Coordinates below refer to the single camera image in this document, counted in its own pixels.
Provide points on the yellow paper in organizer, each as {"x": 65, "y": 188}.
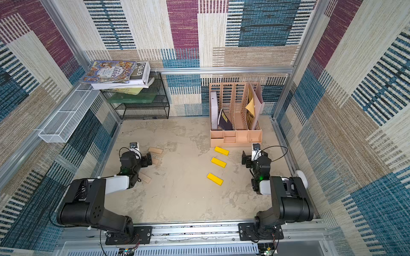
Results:
{"x": 250, "y": 107}

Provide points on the dark notebook in organizer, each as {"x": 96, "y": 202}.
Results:
{"x": 223, "y": 121}

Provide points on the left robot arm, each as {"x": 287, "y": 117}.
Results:
{"x": 84, "y": 203}

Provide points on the green folder on shelf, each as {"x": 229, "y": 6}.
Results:
{"x": 126, "y": 98}

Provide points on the colourful picture book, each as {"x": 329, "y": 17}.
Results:
{"x": 105, "y": 72}

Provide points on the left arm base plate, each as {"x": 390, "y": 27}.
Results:
{"x": 140, "y": 235}

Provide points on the black wire shelf rack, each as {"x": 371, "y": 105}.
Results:
{"x": 158, "y": 109}

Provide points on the white binder in organizer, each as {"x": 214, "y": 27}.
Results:
{"x": 214, "y": 110}

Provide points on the black and white Folio book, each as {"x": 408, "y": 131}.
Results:
{"x": 138, "y": 79}

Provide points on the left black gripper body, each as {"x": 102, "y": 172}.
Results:
{"x": 143, "y": 163}

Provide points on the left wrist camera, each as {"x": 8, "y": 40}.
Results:
{"x": 135, "y": 148}

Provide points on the yellow block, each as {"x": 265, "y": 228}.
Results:
{"x": 222, "y": 151}
{"x": 218, "y": 162}
{"x": 215, "y": 179}

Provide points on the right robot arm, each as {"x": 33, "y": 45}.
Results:
{"x": 290, "y": 202}

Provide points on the pink desk organizer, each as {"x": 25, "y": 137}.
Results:
{"x": 233, "y": 98}

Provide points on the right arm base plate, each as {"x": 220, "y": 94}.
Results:
{"x": 249, "y": 232}

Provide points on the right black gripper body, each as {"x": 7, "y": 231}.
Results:
{"x": 248, "y": 160}

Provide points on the white mesh wall basket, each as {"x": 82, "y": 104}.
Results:
{"x": 64, "y": 122}

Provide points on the white round device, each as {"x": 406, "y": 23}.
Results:
{"x": 302, "y": 176}

